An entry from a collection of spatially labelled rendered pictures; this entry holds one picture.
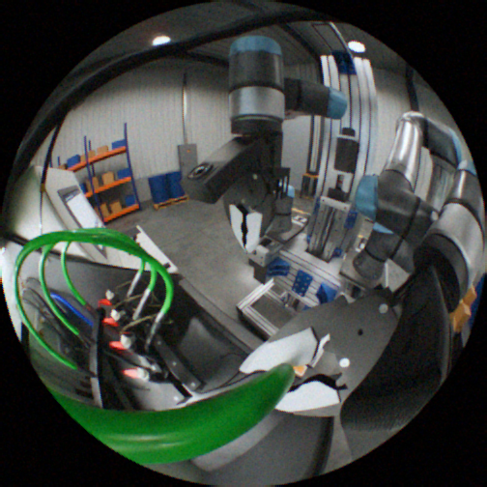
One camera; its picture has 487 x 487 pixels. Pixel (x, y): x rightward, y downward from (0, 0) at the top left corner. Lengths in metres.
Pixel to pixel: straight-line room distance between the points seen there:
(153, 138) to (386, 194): 6.78
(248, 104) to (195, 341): 0.66
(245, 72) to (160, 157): 6.60
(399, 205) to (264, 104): 0.22
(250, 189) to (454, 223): 0.22
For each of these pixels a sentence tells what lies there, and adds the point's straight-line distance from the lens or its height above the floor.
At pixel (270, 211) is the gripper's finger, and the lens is 0.19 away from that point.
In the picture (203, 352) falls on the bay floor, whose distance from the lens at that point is 0.60.
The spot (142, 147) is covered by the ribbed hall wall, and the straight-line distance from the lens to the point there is 6.67.
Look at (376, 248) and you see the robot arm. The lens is 0.61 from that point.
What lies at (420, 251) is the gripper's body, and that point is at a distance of 0.15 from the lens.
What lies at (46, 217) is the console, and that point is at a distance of 0.52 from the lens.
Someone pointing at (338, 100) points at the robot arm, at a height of 1.54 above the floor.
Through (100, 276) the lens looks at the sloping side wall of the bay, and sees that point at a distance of 0.52.
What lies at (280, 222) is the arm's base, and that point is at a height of 1.09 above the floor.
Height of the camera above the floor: 1.40
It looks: 35 degrees down
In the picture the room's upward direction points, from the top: straight up
